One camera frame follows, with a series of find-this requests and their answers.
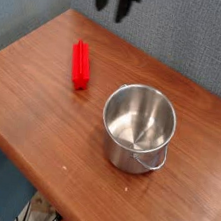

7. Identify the table leg frame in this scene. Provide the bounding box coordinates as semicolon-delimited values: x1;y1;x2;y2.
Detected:
14;192;61;221

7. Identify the metal pot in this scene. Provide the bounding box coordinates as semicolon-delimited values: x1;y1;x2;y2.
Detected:
102;84;177;174

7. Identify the red plastic block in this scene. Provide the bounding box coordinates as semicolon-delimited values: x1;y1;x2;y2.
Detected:
71;40;90;90

